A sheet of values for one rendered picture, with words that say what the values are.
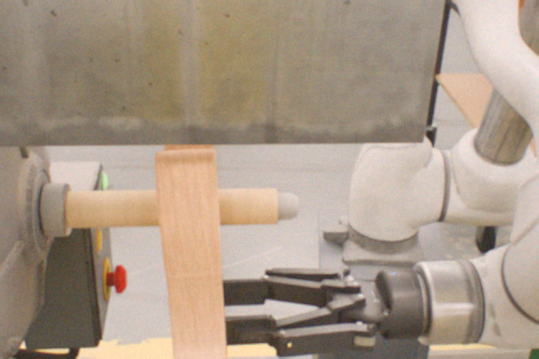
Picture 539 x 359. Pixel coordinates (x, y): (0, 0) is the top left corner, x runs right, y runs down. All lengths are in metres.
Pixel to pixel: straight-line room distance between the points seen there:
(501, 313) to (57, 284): 0.52
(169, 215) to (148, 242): 2.32
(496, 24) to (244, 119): 0.58
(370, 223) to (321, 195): 1.70
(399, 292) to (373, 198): 0.72
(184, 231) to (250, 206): 0.10
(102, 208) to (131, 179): 2.69
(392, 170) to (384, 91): 1.01
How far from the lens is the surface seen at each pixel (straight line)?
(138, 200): 0.61
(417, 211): 1.47
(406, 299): 0.75
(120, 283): 0.99
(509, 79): 0.83
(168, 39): 0.40
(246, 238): 2.85
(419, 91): 0.43
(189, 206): 0.52
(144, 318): 2.47
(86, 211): 0.61
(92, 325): 0.96
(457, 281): 0.76
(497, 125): 1.37
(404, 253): 1.54
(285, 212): 0.62
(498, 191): 1.45
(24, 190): 0.59
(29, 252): 0.61
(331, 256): 1.54
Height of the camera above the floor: 1.57
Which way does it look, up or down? 29 degrees down
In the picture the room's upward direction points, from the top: 2 degrees clockwise
